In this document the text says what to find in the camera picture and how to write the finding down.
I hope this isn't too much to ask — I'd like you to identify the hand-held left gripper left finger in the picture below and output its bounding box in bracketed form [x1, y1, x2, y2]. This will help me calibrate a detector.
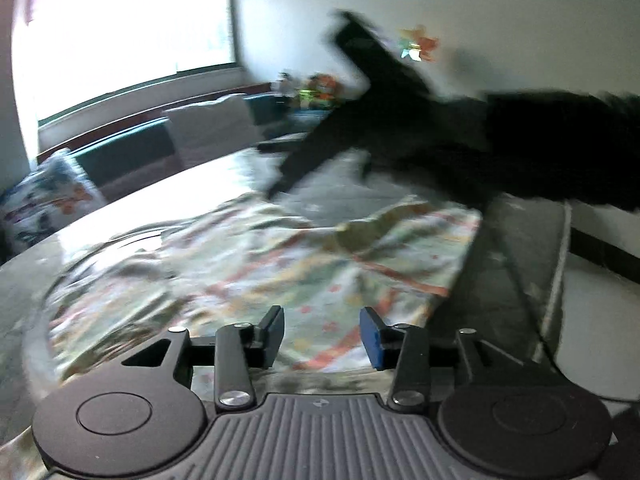
[121, 305, 286, 411]

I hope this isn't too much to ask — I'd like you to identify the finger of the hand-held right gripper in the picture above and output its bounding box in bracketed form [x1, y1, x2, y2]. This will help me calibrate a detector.
[264, 103, 383, 202]
[331, 9, 432, 107]

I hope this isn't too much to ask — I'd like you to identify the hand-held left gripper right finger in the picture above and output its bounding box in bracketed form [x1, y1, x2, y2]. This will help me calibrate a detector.
[359, 306, 539, 409]

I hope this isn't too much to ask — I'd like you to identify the floral patterned garment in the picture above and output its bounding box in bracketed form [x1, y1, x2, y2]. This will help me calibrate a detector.
[47, 192, 483, 386]

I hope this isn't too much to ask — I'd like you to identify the colourful toys pile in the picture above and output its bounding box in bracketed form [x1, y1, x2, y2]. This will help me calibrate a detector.
[272, 71, 352, 112]

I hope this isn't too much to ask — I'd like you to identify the white sofa cushion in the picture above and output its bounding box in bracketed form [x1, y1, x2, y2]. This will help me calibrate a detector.
[162, 93, 266, 169]

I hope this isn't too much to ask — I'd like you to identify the grey mat with white edge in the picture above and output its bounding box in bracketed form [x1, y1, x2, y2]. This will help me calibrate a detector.
[434, 194, 574, 377]

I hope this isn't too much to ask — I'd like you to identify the teal sofa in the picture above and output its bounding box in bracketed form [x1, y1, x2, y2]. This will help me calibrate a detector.
[37, 91, 313, 202]

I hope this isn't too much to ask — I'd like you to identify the large bright window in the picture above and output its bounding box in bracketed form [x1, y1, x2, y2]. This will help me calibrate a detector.
[10, 0, 239, 122]

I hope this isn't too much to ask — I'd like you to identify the floral print pillow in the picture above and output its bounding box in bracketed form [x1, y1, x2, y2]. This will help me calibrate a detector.
[0, 148, 109, 262]

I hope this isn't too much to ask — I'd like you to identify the colourful pinwheel wall decoration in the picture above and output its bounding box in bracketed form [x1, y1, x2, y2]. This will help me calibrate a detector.
[397, 24, 442, 64]

